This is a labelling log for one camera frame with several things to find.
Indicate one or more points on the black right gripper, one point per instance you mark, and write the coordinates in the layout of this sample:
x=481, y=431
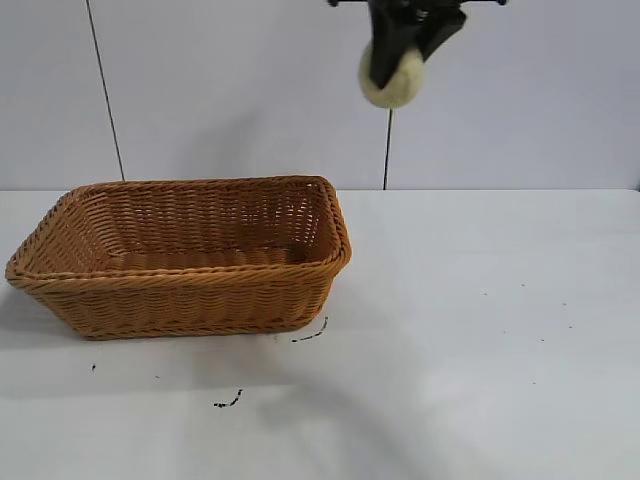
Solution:
x=415, y=4

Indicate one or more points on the pale yellow egg yolk pastry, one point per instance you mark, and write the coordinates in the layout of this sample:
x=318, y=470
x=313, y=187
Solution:
x=404, y=86

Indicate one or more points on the brown wicker basket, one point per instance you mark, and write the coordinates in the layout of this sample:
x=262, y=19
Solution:
x=200, y=295

